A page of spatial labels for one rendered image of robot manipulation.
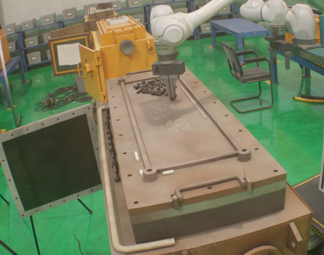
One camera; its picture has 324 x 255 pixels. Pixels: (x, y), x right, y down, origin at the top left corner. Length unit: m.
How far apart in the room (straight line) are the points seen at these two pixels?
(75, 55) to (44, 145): 3.28
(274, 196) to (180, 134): 0.45
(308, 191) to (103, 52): 2.37
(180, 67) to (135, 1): 7.97
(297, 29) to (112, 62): 2.17
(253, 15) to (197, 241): 1.43
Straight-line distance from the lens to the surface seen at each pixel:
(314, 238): 2.75
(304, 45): 2.38
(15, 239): 3.43
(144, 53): 3.98
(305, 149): 4.17
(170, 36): 1.40
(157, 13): 1.58
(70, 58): 5.46
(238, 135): 1.34
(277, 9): 2.11
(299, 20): 2.36
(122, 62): 3.97
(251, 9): 2.19
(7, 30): 9.81
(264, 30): 7.37
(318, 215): 2.65
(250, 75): 5.07
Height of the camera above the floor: 1.94
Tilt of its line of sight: 22 degrees down
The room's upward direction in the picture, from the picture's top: 7 degrees counter-clockwise
